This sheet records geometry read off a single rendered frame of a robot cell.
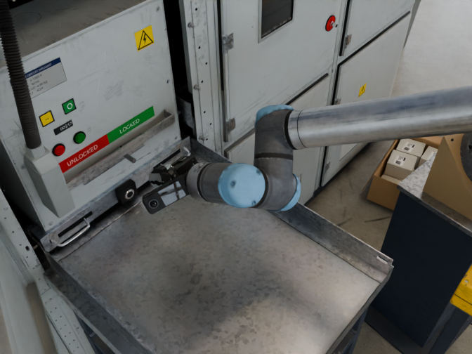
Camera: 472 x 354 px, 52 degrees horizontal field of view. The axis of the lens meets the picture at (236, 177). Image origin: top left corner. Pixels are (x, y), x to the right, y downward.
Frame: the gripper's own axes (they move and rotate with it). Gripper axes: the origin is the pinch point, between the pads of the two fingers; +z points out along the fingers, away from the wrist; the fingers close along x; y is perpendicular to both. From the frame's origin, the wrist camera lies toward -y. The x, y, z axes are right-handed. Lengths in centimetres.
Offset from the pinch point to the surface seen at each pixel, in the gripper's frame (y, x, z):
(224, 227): 11.0, -22.5, -4.6
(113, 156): -2.7, 8.8, 7.3
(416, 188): 70, -47, -27
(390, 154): 147, -82, 37
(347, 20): 108, 3, 9
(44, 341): -41.8, -18.3, 3.5
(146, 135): 8.6, 8.7, 7.3
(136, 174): 4.5, -1.9, 16.6
